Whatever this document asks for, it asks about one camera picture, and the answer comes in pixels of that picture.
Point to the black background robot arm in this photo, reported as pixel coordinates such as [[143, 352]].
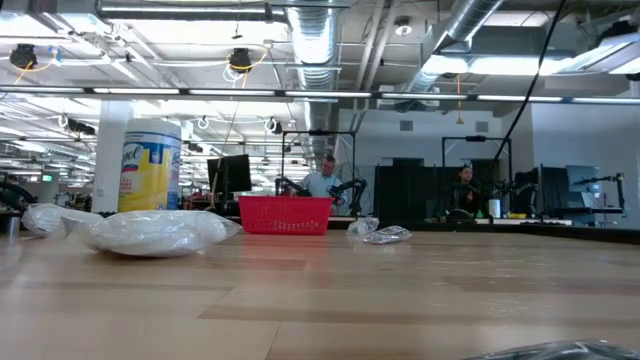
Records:
[[357, 185], [290, 182]]

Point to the person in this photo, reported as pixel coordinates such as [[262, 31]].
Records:
[[464, 192], [322, 182]]

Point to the small red plastic basket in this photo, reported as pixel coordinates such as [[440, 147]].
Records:
[[285, 215]]

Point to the black partition panel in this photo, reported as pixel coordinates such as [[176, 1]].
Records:
[[405, 195]]

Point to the silver nail clipper packet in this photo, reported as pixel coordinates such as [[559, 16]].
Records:
[[390, 235]]

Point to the black background monitor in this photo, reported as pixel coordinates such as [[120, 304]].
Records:
[[230, 172]]

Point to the cotton pads plastic bag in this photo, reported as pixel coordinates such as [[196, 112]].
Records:
[[160, 235]]

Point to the Lysol wipes canister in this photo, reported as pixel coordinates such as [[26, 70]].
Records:
[[150, 170]]

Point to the white paper roll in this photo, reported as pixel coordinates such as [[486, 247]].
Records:
[[495, 208]]

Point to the long ceiling light strip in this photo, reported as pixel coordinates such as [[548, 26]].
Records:
[[135, 91]]

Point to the white building column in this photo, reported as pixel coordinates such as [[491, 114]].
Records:
[[107, 160]]

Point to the green exit sign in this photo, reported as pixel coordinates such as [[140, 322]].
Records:
[[47, 177]]

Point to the white cotton plastic bag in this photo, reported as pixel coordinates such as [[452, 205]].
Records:
[[45, 220]]

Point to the packaged black comb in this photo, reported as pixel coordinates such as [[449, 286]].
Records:
[[560, 351]]

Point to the black background frame stand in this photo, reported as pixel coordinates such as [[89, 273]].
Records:
[[475, 138], [320, 133]]

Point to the silver ceiling duct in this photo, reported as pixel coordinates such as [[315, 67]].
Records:
[[315, 35]]

